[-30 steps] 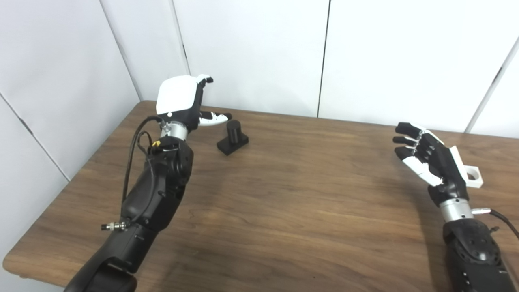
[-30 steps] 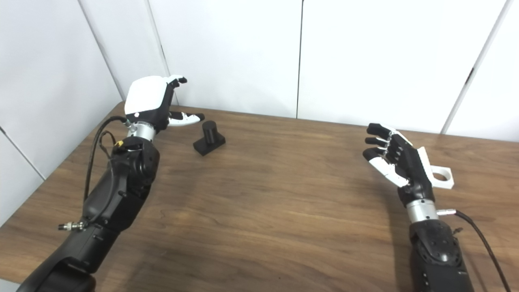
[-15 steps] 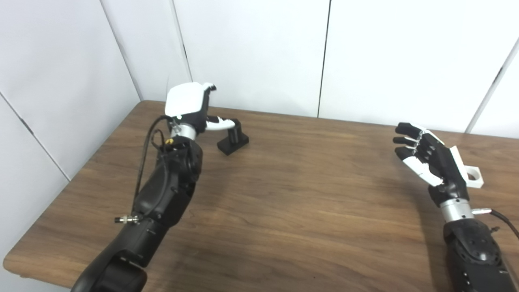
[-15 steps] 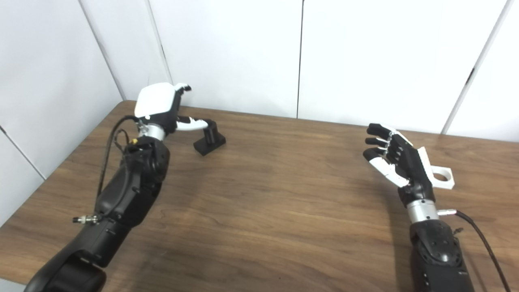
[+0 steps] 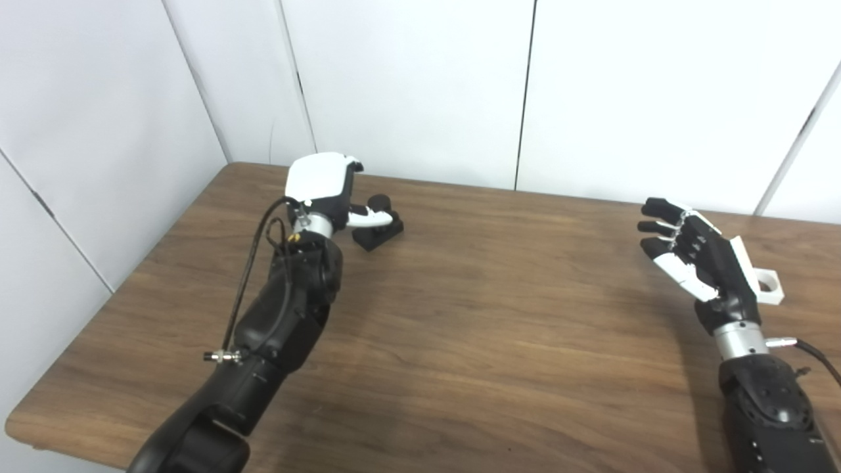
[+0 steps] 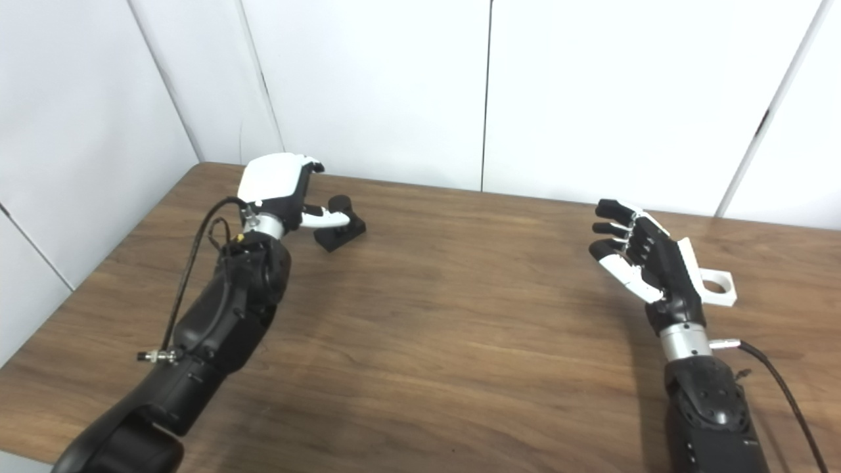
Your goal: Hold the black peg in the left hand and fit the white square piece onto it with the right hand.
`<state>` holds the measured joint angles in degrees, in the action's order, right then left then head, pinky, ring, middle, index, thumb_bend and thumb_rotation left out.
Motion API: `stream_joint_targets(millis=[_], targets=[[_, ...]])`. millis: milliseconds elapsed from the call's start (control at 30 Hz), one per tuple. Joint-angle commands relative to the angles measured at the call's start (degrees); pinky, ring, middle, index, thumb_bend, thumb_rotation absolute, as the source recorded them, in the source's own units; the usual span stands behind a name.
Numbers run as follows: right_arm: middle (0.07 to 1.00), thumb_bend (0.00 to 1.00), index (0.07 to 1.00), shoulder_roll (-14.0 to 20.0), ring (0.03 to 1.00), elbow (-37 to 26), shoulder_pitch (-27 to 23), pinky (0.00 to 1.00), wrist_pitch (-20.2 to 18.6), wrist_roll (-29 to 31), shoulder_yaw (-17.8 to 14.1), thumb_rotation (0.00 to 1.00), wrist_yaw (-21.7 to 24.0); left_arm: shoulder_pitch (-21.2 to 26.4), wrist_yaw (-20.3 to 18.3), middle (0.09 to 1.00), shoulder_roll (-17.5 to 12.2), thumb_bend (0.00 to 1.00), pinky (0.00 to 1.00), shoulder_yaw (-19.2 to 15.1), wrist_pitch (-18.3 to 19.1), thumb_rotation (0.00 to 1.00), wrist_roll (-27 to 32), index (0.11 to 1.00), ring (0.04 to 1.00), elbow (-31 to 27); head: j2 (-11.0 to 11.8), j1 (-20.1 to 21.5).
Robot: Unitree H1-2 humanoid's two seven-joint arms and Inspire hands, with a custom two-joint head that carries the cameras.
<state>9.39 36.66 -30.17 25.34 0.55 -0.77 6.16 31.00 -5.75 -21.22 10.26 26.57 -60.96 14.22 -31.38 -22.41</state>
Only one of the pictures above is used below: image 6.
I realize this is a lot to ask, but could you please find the black peg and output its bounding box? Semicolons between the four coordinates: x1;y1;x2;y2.
313;194;367;252

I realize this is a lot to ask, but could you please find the white square piece with hole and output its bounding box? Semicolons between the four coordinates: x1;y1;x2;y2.
696;268;738;307

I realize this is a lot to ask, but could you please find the thin black left arm wire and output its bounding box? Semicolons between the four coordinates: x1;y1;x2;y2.
208;215;245;252

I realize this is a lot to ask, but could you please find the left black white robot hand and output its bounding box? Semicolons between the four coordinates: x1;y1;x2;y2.
237;152;352;240

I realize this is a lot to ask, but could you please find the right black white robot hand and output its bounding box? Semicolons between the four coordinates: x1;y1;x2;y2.
589;198;709;332

